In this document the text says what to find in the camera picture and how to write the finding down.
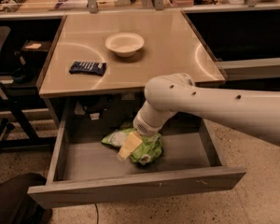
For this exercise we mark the open grey drawer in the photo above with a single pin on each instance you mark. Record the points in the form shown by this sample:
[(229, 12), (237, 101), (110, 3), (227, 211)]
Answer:
[(83, 170)]

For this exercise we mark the grey counter cabinet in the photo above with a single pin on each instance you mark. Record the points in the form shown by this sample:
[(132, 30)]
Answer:
[(171, 46)]

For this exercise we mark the white paper bowl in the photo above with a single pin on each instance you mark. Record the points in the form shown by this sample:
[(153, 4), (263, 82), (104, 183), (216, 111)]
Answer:
[(124, 44)]

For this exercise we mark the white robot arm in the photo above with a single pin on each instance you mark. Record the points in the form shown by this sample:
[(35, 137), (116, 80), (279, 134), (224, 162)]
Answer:
[(256, 113)]

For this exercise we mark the black box with label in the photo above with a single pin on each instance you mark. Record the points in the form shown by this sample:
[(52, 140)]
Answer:
[(35, 51)]

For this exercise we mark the dark blue snack bar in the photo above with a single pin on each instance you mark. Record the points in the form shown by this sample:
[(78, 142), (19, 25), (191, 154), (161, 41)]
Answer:
[(88, 68)]

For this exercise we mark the green rice chip bag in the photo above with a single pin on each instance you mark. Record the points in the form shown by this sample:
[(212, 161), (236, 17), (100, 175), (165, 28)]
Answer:
[(147, 152)]

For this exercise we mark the black office chair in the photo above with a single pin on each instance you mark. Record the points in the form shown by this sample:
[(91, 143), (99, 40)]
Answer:
[(13, 107)]

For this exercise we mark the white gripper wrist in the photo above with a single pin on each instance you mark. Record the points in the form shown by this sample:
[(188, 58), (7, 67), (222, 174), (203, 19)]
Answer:
[(145, 128)]

